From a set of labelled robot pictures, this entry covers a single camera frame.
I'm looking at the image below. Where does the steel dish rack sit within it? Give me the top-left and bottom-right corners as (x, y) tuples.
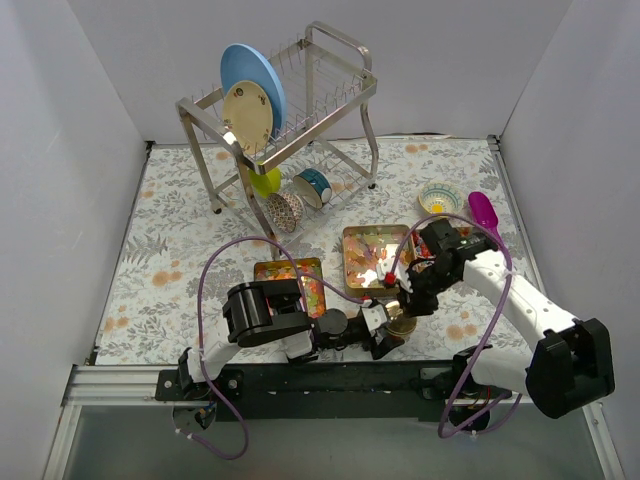
(176, 21), (379, 245)

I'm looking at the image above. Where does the magenta plastic scoop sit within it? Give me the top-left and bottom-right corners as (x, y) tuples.
(468, 191), (502, 241)

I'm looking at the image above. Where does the teal rimmed bowl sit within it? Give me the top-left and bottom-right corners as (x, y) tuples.
(293, 168), (333, 209)

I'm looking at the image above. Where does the yellow teal patterned bowl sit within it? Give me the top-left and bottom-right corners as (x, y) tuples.
(418, 182), (464, 214)

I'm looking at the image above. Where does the tin of lollipop candies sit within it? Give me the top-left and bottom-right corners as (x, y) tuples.
(409, 225), (474, 271)

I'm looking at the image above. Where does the tin of star candies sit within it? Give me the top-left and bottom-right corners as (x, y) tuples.
(254, 257), (326, 318)

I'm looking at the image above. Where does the lime green bowl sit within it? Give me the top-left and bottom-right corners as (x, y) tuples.
(249, 167), (282, 198)

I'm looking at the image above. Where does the floral table mat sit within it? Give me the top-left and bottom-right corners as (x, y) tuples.
(96, 137), (538, 366)

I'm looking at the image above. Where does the tin of popsicle candies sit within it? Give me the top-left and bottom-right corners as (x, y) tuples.
(342, 224), (409, 298)

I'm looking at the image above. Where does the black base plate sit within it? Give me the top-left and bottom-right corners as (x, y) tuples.
(154, 362), (514, 424)

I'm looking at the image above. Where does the cream plate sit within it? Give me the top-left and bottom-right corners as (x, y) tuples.
(222, 80), (274, 155)

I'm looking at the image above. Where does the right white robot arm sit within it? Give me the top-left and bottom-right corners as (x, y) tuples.
(383, 218), (615, 419)

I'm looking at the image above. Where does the brown patterned bowl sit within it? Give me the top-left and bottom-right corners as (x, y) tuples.
(266, 193), (304, 233)

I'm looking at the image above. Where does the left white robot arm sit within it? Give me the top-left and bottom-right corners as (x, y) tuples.
(177, 279), (405, 400)

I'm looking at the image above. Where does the gold jar lid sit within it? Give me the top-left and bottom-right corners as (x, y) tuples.
(385, 300), (417, 337)

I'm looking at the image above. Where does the blue plate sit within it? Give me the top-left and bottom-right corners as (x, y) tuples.
(220, 43), (287, 153)

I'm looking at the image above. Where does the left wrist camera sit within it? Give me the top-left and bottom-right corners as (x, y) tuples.
(360, 299), (389, 334)

